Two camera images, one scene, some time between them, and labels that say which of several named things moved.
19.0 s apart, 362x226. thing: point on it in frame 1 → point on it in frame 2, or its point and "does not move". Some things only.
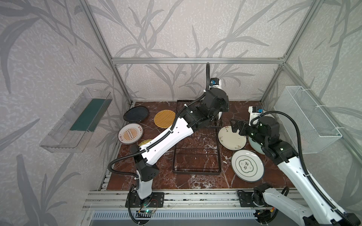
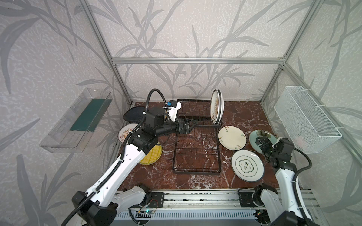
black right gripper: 245,125 → 264,147
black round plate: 136,114 does not move
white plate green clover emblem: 247,165 does not move
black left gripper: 224,100 → 184,130
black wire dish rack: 200,153 does not move
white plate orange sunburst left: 130,133 does not move
